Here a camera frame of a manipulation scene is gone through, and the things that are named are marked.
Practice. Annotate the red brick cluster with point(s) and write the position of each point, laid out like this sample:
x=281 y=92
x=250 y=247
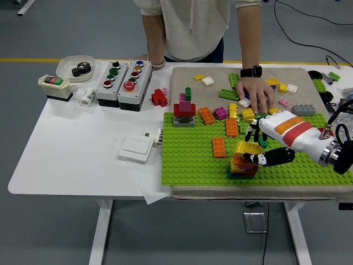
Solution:
x=158 y=98

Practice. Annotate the small dark green brick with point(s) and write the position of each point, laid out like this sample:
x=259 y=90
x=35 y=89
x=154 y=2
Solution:
x=265 y=143

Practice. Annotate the yellow curved brick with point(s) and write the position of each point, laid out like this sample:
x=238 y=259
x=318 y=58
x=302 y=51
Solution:
x=242 y=146

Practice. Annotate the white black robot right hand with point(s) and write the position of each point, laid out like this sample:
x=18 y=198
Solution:
x=292 y=132

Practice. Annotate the dark metal gear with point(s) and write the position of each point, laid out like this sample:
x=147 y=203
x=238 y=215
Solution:
x=77 y=71
x=84 y=66

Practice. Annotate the grey four-button box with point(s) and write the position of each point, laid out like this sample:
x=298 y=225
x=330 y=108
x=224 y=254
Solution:
x=103 y=95

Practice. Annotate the person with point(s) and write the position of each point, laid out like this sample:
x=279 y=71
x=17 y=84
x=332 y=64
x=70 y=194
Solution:
x=198 y=27

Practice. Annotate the white square brick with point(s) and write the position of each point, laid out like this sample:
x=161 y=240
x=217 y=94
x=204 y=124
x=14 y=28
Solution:
x=292 y=87
x=208 y=81
x=244 y=103

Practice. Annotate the white plastic dish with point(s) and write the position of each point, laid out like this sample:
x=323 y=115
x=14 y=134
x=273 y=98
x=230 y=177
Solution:
x=64 y=66

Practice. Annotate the blue brick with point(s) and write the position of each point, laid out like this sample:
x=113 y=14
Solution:
x=247 y=96

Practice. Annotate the dark grey sloped brick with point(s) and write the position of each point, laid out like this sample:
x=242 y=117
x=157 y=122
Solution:
x=273 y=87

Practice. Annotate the clear bag of parts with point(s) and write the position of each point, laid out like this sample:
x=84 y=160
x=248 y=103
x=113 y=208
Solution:
x=342 y=118

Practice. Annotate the black electronic device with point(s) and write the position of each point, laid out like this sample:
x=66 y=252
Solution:
x=344 y=102

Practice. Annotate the person's right forearm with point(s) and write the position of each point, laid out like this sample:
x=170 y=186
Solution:
x=155 y=38

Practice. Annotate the red curved brick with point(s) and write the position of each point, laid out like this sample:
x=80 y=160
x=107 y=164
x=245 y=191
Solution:
x=320 y=129

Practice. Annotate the white furniture foot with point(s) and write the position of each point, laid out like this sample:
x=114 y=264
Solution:
x=26 y=7

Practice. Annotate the white wall switch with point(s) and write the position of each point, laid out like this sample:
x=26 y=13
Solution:
x=135 y=150

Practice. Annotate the grey long brick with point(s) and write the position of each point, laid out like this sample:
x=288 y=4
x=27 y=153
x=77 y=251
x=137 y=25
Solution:
x=303 y=110

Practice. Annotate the orange long brick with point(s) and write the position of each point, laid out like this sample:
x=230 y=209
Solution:
x=219 y=147
x=232 y=127
x=207 y=115

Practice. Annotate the white table leg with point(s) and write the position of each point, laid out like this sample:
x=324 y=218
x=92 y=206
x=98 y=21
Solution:
x=100 y=232
x=299 y=234

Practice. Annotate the green studded baseplate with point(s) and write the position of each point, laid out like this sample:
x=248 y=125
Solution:
x=193 y=154

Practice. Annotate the small black part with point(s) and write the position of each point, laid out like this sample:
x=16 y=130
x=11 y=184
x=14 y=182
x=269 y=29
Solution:
x=329 y=107

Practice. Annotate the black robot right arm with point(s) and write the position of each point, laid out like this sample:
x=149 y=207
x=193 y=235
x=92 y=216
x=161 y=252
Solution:
x=343 y=163

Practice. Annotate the black wristwatch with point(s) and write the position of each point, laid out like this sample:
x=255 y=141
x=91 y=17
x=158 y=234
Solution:
x=252 y=71

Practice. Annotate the grey emergency-stop button box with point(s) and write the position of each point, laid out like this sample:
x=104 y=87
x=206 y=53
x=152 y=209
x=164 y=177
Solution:
x=143 y=80

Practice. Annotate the person's left forearm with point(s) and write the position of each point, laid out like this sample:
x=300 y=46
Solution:
x=249 y=41

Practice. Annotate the white paper sheet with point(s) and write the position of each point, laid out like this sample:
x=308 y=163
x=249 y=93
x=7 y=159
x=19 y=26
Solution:
x=149 y=190

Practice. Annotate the person's left hand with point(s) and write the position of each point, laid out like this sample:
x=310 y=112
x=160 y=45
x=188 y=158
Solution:
x=256 y=91

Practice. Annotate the small flat yellow brick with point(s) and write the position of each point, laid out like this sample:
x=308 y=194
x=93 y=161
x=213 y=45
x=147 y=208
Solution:
x=199 y=77

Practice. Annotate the grey red pink brick tower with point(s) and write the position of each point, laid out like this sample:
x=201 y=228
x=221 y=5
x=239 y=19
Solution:
x=184 y=110

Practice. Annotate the grey-brown mat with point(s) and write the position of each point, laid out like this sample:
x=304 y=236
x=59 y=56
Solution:
x=193 y=80

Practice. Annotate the multicoloured brick stack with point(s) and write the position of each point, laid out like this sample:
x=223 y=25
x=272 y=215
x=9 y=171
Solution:
x=242 y=171

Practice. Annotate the clear bag blue parts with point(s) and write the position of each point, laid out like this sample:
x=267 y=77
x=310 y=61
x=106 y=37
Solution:
x=348 y=93

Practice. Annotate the white printed cylinder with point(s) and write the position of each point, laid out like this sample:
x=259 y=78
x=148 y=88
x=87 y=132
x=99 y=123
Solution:
x=158 y=138

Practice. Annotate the magenta brick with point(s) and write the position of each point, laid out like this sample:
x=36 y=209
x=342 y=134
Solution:
x=220 y=113

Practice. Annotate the small pink brick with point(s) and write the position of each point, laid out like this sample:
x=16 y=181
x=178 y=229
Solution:
x=283 y=102
x=165 y=90

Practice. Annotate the black control box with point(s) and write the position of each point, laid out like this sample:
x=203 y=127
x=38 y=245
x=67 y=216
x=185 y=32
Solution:
x=346 y=206

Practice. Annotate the person's right hand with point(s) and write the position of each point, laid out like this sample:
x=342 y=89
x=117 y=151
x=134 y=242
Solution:
x=142 y=57

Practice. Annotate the metal floor plate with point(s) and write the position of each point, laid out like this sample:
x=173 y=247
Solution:
x=255 y=222

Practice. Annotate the cream red-green switch box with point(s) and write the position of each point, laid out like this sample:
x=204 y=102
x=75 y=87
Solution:
x=55 y=89

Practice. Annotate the small lime green brick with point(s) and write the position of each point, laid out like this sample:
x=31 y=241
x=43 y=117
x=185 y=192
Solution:
x=334 y=75

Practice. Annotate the lime green long brick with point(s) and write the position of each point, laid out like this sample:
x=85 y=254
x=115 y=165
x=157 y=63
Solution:
x=243 y=128
x=228 y=94

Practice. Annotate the grey metal piece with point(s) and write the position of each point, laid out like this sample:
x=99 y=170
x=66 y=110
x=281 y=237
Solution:
x=326 y=78

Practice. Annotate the white plastic pipe fitting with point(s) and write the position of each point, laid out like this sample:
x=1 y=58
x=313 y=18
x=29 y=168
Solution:
x=88 y=96

